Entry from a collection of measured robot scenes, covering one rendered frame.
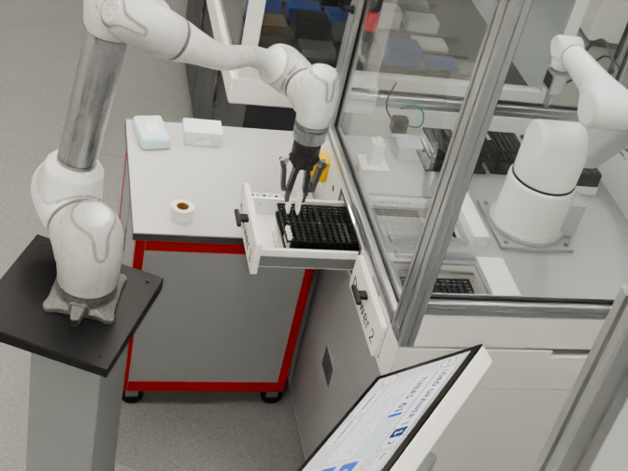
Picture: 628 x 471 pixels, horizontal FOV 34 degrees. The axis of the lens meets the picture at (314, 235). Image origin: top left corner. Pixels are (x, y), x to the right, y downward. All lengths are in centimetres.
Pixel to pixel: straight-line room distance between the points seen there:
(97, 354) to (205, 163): 99
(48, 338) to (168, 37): 81
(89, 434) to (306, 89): 111
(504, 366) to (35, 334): 118
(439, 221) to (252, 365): 131
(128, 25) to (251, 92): 139
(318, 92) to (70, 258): 73
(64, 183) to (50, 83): 258
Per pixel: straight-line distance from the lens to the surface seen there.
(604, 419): 109
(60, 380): 284
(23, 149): 472
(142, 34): 229
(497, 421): 287
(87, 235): 253
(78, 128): 259
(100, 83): 253
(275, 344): 340
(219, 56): 242
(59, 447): 302
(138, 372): 343
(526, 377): 277
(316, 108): 263
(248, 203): 292
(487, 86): 215
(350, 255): 289
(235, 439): 351
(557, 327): 267
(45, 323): 266
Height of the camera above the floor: 260
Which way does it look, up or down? 36 degrees down
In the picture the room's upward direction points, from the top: 14 degrees clockwise
